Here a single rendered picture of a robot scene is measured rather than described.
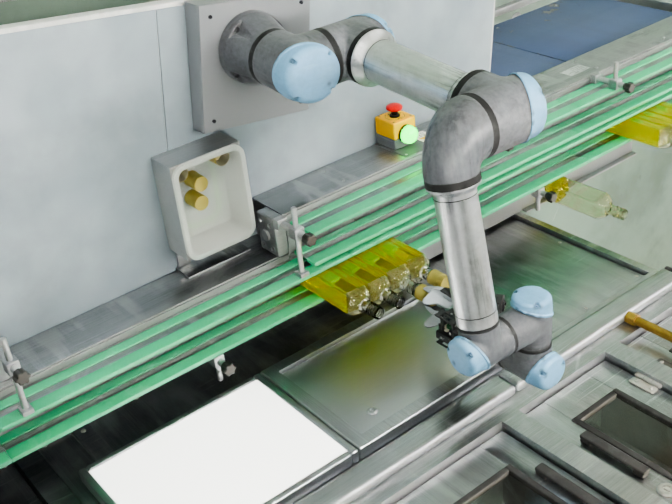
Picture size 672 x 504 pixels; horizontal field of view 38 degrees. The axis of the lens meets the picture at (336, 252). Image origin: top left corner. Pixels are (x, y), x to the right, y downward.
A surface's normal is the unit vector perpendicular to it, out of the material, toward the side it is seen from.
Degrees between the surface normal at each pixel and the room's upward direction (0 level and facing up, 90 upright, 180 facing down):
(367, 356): 90
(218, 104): 3
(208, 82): 3
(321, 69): 10
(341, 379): 90
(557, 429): 90
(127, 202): 0
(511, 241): 90
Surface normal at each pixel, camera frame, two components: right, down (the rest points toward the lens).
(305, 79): 0.49, 0.44
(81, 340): -0.10, -0.85
